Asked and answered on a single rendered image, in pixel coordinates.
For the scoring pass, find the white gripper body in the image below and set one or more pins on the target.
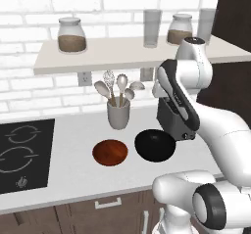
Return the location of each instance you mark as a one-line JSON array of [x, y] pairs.
[[159, 89]]

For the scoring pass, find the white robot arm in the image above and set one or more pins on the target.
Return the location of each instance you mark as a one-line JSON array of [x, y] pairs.
[[228, 136]]

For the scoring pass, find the black bowl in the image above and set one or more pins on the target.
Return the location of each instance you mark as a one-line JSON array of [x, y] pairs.
[[153, 146]]

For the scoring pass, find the brown wooden bowl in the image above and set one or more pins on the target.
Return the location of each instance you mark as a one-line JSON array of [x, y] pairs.
[[110, 153]]

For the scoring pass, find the dark brown cabinet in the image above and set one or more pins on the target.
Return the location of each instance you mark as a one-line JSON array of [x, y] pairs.
[[235, 12]]

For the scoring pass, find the pale curved spoon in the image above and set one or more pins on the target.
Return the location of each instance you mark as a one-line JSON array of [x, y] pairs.
[[138, 85]]

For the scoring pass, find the small pale spoon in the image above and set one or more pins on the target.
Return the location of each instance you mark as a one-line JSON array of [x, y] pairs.
[[129, 93]]

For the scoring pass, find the dark grey toaster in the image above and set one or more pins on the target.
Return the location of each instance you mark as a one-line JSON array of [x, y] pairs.
[[170, 122]]

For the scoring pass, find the pale round ladle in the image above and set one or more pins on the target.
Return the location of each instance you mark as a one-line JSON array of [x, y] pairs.
[[122, 80]]

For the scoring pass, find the grey utensil pot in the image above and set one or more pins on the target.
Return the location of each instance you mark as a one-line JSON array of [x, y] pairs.
[[118, 117]]

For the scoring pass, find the pale slotted spoon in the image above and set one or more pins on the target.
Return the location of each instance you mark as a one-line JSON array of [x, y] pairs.
[[109, 78]]

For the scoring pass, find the large pale spoon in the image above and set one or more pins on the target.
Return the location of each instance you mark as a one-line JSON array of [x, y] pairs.
[[102, 87]]

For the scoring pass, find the tall clear glass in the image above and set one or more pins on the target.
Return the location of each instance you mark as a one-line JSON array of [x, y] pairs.
[[206, 24], [152, 29]]

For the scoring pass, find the narrow glass jar brown filling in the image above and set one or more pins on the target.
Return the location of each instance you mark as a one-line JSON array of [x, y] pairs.
[[179, 29]]

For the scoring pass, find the wide glass jar brown filling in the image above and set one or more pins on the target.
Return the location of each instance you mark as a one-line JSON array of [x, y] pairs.
[[72, 37]]

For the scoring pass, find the brown cupboard door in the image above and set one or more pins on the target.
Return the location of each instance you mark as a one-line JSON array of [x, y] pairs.
[[153, 211], [32, 223]]

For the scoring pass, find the brown drawer front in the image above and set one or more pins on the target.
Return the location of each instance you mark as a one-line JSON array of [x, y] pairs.
[[108, 220]]

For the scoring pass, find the black hob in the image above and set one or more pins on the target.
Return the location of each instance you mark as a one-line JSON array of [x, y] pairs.
[[23, 156]]

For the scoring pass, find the white wall socket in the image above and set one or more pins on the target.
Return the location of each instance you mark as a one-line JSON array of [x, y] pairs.
[[146, 74], [85, 78]]

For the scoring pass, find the beige wall shelf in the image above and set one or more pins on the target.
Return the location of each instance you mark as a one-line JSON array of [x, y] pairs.
[[114, 56]]

